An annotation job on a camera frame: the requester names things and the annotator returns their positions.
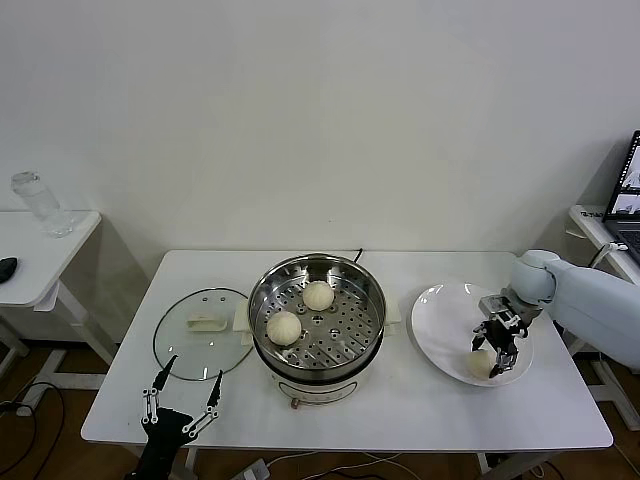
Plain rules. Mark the perforated steel steamer basket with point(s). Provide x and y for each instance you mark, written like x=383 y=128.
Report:
x=350 y=320

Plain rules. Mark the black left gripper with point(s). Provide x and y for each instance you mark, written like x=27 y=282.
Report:
x=161 y=434

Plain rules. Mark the clear plastic water bottle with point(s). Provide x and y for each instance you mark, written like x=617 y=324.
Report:
x=44 y=205

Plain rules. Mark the white floor power strip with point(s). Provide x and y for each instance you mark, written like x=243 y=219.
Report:
x=255 y=469

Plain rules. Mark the open dark laptop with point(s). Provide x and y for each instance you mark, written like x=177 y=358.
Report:
x=625 y=230

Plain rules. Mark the white steamed baozi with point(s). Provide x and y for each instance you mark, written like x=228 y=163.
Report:
x=283 y=328
x=477 y=364
x=318 y=296

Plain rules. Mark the black computer mouse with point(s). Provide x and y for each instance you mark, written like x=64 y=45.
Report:
x=7 y=268

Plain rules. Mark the white side table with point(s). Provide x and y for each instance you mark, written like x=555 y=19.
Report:
x=590 y=222
x=50 y=260

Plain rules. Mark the white round plate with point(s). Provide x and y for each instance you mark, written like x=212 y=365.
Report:
x=445 y=330

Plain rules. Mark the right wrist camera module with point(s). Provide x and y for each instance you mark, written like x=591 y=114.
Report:
x=497 y=306

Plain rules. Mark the steel steamer pot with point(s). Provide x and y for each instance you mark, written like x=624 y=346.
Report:
x=320 y=387

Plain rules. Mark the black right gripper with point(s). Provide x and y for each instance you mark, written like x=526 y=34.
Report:
x=502 y=334

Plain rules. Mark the white table leg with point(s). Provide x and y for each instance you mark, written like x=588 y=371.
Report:
x=484 y=462
x=192 y=457

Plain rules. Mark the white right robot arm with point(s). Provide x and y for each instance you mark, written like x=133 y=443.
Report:
x=590 y=300

